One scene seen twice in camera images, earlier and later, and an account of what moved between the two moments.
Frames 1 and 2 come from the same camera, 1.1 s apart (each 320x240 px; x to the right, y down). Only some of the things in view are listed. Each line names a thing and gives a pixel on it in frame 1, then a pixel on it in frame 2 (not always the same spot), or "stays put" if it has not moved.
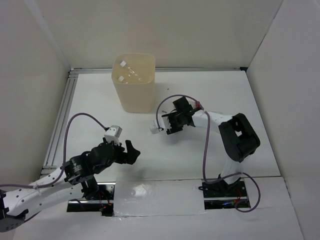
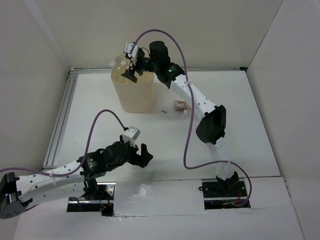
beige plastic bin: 133,75 stays put
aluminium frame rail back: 89,70 stays put
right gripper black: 174,129 -> 129,73
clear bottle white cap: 154,131 -> 121,65
